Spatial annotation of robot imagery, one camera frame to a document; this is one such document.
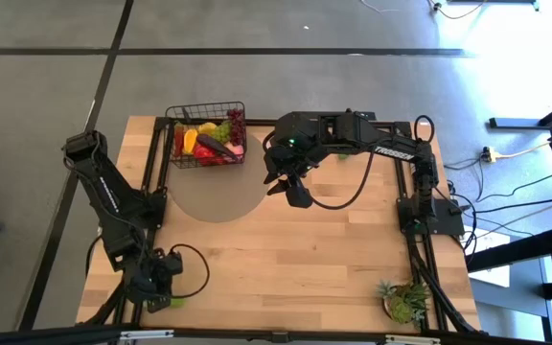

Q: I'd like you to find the white power cable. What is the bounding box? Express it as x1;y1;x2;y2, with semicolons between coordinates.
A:
494;140;552;162

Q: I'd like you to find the purple eggplant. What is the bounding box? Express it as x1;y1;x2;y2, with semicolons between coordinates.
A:
195;133;240;162

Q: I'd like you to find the black T-shaped floor stand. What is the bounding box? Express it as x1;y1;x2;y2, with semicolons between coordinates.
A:
489;90;552;130

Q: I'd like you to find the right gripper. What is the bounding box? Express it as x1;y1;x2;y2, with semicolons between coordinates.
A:
263;145;320;211

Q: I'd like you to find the black wire basket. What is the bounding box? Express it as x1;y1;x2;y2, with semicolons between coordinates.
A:
164;101;247;170

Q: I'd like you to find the red apple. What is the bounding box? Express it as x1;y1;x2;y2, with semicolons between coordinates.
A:
193;145;219;167

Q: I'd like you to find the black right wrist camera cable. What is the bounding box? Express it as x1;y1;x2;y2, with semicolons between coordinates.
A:
307;150;378;211

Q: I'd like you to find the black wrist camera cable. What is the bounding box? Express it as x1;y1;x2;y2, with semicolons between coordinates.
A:
168;242;211;299
307;150;378;211

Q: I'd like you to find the yellow-orange star fruit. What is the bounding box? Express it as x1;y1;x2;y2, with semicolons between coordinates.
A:
183;127;199;155

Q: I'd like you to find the silver aluminium bracket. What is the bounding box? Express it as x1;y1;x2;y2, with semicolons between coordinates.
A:
119;329;175;342
383;333;443;345

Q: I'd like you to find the round grey mat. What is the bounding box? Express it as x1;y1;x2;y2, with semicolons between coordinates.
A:
166;133;270;224

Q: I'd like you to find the potted succulent plant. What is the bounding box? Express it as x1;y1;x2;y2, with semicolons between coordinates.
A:
375;280;431;325

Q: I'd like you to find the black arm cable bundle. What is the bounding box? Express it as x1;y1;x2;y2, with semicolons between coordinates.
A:
83;228;157;327
408;234;481;334

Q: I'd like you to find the green grape bunch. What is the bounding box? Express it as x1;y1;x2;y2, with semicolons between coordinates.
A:
212;120;233;144

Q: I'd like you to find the dark red green-tipped chili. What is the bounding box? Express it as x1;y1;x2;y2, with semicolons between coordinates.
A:
173;125;185;157

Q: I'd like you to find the black aluminium table frame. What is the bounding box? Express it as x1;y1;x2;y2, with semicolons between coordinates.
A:
0;116;552;345

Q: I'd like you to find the black left arm cable bundle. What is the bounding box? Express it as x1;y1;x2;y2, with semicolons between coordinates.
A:
83;228;157;327

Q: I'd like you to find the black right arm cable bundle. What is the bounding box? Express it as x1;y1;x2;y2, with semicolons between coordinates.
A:
408;234;481;334

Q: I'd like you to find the purple grape bunch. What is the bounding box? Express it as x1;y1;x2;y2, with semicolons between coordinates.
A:
226;108;247;147

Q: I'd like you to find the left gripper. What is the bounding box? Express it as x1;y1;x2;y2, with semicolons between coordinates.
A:
125;249;185;313

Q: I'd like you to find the black left wrist camera cable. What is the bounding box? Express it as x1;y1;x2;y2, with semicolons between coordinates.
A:
168;242;211;299

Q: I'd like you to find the black diagonal beam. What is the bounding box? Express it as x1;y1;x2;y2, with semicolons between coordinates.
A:
465;224;552;274

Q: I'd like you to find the thin floor cable with plug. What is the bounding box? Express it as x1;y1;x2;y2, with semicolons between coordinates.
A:
426;0;488;21

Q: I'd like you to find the pink peach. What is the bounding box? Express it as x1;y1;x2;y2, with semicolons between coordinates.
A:
225;142;245;162

